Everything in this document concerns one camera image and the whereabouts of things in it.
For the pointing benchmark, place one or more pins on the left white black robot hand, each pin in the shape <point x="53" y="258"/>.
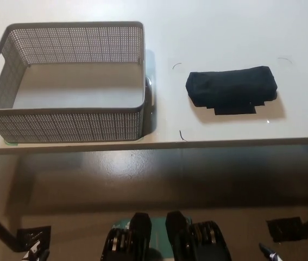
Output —
<point x="35" y="251"/>

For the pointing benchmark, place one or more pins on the black fabric pencil case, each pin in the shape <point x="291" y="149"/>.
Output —
<point x="229" y="84"/>

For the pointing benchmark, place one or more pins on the black tape patch on table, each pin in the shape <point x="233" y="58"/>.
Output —
<point x="233" y="111"/>

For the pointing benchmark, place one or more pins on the black floor tape patch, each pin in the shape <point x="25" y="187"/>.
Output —
<point x="34" y="236"/>

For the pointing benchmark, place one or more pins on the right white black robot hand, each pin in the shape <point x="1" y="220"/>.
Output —
<point x="270" y="255"/>

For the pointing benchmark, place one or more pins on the black ribbed robot body block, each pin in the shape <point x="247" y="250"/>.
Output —
<point x="140" y="231"/>
<point x="181" y="233"/>

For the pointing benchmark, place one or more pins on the grey perforated plastic basket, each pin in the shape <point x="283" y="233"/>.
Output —
<point x="61" y="127"/>

